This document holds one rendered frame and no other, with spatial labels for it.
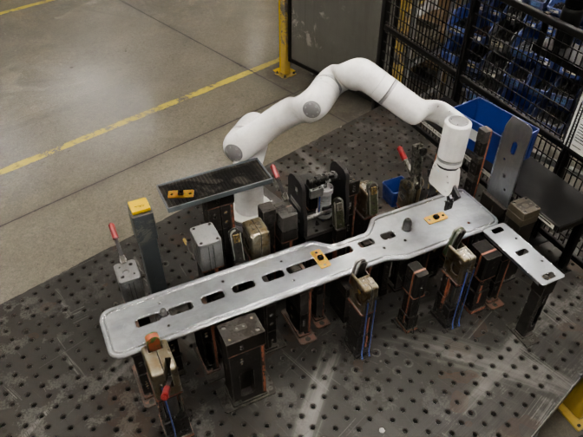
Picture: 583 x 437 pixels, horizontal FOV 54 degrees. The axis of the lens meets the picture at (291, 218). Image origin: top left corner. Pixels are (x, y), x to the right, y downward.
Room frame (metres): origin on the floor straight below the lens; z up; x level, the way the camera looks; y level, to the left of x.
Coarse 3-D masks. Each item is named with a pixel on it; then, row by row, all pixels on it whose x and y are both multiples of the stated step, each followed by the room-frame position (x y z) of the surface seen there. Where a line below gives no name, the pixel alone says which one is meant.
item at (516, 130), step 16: (512, 128) 1.65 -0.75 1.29; (528, 128) 1.59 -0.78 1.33; (512, 144) 1.63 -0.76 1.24; (528, 144) 1.57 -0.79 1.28; (496, 160) 1.67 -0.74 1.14; (512, 160) 1.61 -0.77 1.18; (496, 176) 1.65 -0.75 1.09; (512, 176) 1.59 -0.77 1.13; (496, 192) 1.63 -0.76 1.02; (512, 192) 1.57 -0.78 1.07
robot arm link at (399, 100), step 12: (396, 84) 1.58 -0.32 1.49; (384, 96) 1.56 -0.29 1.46; (396, 96) 1.55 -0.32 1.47; (408, 96) 1.56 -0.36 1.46; (396, 108) 1.55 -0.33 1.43; (408, 108) 1.54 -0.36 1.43; (420, 108) 1.54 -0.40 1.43; (432, 108) 1.58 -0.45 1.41; (444, 108) 1.60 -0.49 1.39; (408, 120) 1.53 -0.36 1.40; (420, 120) 1.53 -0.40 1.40; (432, 120) 1.61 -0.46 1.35; (444, 120) 1.60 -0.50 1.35
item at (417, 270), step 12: (408, 264) 1.30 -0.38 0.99; (420, 264) 1.30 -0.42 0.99; (408, 276) 1.29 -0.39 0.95; (420, 276) 1.25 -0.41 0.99; (408, 288) 1.27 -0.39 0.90; (420, 288) 1.25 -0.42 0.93; (408, 300) 1.27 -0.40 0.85; (420, 300) 1.27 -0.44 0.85; (408, 312) 1.26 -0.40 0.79; (396, 324) 1.28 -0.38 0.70; (408, 324) 1.25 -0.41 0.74
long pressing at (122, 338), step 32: (384, 224) 1.49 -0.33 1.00; (416, 224) 1.49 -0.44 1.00; (448, 224) 1.49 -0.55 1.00; (480, 224) 1.49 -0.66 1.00; (288, 256) 1.33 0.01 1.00; (352, 256) 1.33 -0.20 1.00; (384, 256) 1.33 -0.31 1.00; (416, 256) 1.34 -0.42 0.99; (192, 288) 1.19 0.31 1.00; (224, 288) 1.19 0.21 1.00; (256, 288) 1.19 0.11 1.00; (288, 288) 1.19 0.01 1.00; (128, 320) 1.06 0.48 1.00; (160, 320) 1.06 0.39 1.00; (192, 320) 1.06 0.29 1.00; (224, 320) 1.07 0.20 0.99; (128, 352) 0.95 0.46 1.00
